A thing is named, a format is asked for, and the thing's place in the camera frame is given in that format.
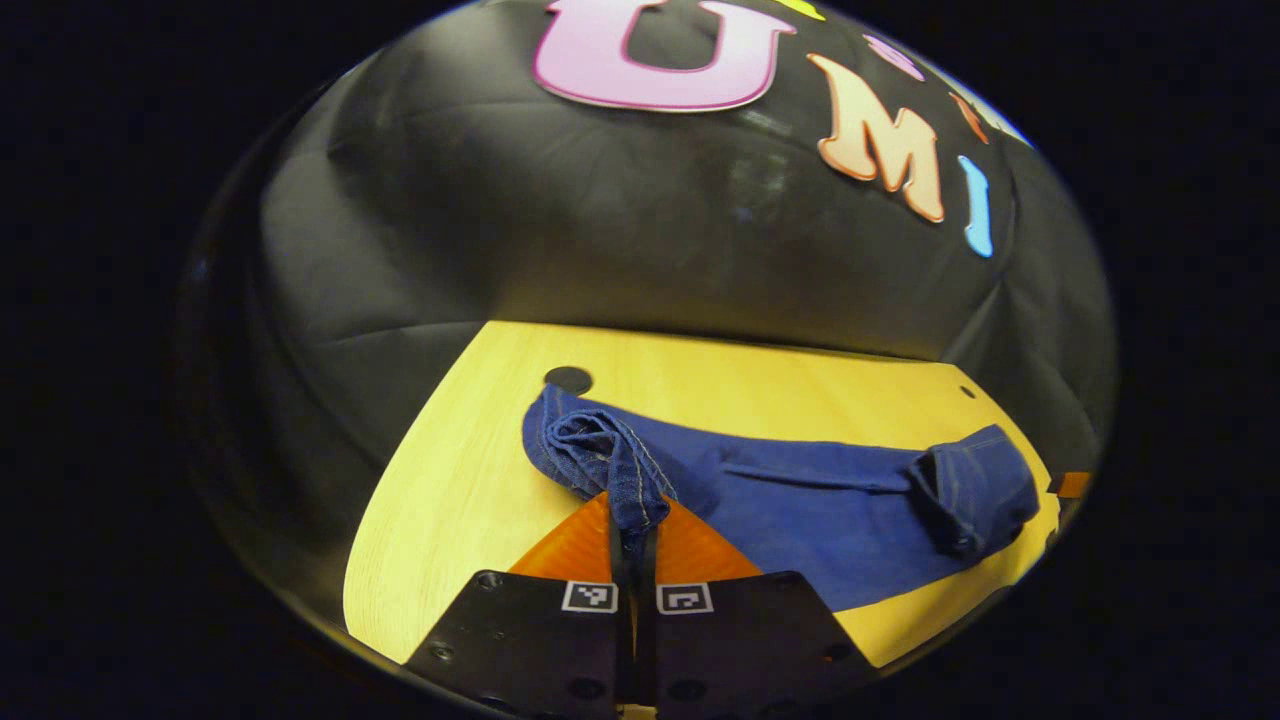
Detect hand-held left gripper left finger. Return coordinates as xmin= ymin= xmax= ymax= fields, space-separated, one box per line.
xmin=405 ymin=490 xmax=633 ymax=716

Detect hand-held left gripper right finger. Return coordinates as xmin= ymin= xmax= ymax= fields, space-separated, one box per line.
xmin=640 ymin=495 xmax=876 ymax=716

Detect blue jeans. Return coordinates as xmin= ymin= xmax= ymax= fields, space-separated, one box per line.
xmin=522 ymin=383 xmax=1041 ymax=613

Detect black backdrop cloth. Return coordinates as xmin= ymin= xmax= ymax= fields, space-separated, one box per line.
xmin=180 ymin=0 xmax=1116 ymax=621

